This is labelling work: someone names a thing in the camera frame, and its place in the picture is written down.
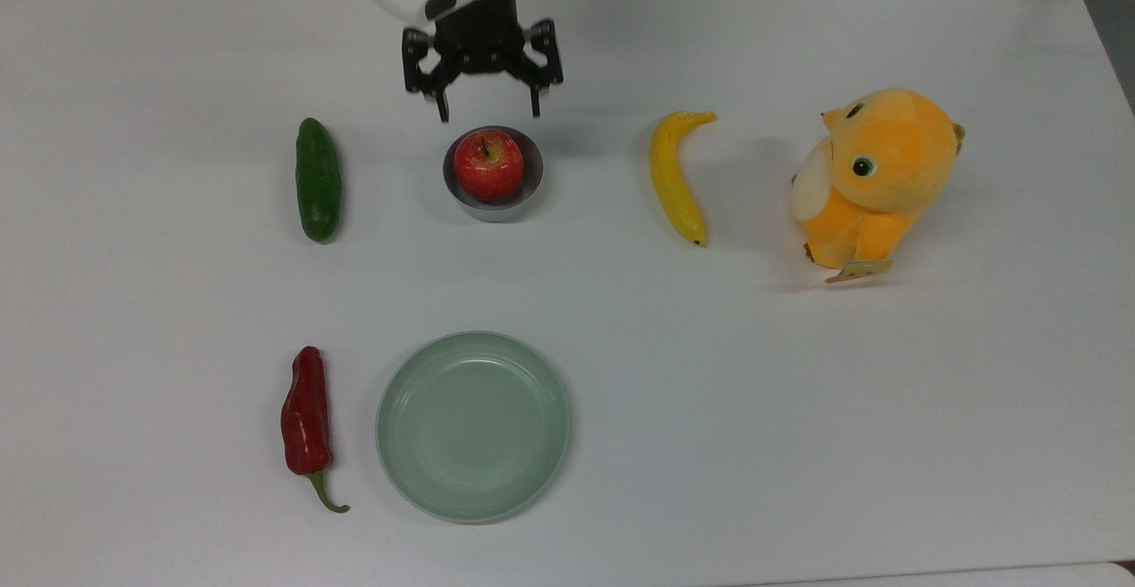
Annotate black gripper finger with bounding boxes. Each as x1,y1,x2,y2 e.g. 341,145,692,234
402,27,463,124
519,20,566,120

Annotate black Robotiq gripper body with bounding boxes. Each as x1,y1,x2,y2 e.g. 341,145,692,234
433,0,529,74

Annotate red apple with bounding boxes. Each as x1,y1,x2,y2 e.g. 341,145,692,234
454,129,526,203

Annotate small grey bowl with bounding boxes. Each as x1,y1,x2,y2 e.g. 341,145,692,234
442,126,545,223

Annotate green cucumber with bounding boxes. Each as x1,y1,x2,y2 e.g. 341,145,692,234
295,117,343,244

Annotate yellow banana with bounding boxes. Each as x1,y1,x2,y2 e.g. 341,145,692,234
648,110,717,247

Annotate orange plush toy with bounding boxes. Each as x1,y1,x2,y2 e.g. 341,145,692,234
789,88,966,284

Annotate pale green plate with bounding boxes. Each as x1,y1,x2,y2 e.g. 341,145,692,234
375,331,572,526

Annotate red chili pepper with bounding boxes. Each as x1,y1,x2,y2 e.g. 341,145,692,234
280,346,350,514

